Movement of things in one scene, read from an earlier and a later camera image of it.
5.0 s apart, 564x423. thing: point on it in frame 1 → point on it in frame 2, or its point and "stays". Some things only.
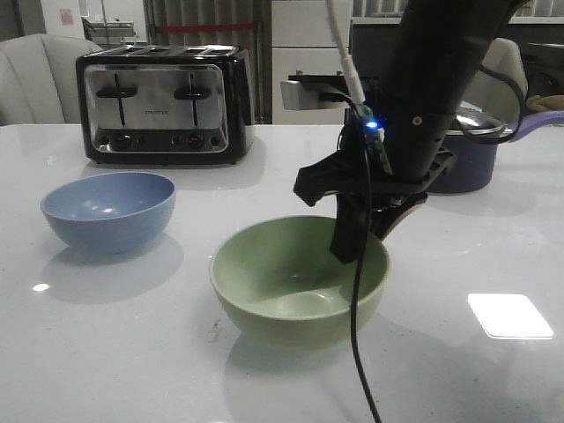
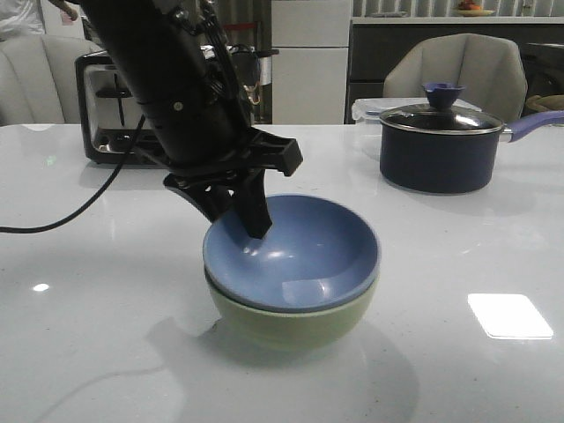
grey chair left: (39, 79) stays
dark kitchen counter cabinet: (374, 48) stays
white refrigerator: (311, 81) stays
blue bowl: (112, 212) → (319, 252)
